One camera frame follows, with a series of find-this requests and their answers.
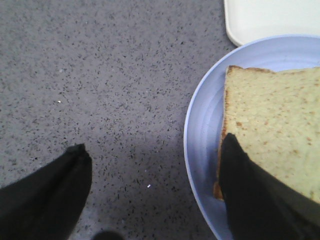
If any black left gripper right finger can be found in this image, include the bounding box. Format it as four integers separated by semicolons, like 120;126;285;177
218;133;320;240

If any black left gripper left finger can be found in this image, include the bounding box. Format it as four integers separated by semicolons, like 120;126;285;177
0;144;92;240

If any bread slice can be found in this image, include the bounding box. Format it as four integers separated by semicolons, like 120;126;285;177
220;65;320;203

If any light blue round plate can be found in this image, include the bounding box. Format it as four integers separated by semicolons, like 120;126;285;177
183;34;320;240

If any white rectangular tray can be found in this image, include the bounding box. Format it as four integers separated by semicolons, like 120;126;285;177
223;0;320;46

